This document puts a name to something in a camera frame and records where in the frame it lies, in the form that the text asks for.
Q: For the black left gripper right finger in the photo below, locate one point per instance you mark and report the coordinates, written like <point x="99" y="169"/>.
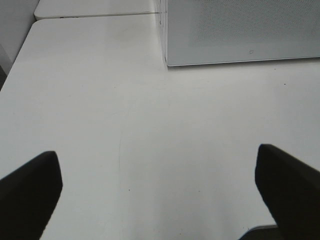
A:
<point x="291" y="191"/>

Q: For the white microwave oven body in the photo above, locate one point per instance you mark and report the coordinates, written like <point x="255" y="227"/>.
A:
<point x="162" y="30"/>

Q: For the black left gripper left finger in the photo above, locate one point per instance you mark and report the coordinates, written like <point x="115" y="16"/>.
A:
<point x="28" y="197"/>

